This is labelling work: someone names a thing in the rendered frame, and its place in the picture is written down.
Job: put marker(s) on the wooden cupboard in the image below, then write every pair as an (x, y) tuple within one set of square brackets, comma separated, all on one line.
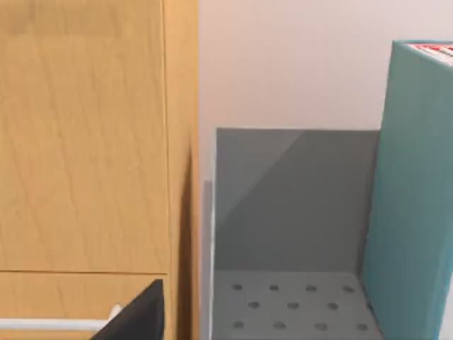
[(182, 106)]

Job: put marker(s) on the teal book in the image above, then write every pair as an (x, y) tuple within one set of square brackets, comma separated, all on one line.
[(410, 198)]

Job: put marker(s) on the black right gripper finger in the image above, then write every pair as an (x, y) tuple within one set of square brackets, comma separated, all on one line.
[(141, 315)]

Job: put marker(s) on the grey pierced drawer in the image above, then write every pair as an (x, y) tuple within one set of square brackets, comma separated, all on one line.
[(290, 219)]

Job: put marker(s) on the wooden drawer front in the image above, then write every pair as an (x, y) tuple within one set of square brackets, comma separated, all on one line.
[(63, 294)]

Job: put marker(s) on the wooden cupboard door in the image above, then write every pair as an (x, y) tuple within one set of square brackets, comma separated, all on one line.
[(81, 134)]

